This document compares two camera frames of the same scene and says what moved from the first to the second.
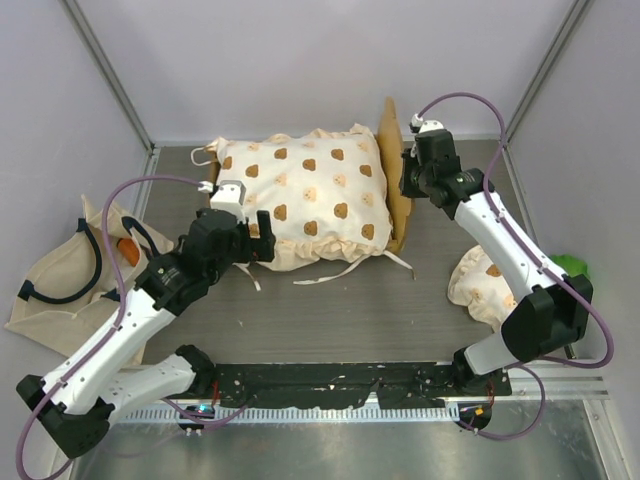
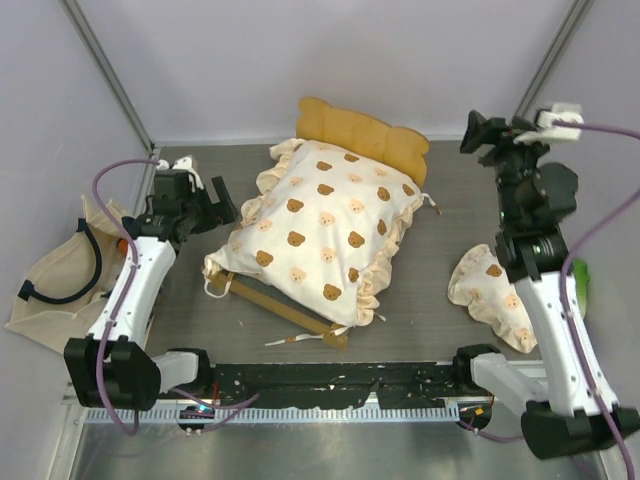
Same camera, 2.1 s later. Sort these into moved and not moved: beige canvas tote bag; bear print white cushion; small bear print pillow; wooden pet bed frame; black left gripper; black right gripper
Moved: black left gripper; black right gripper; wooden pet bed frame; bear print white cushion
Not moved: small bear print pillow; beige canvas tote bag
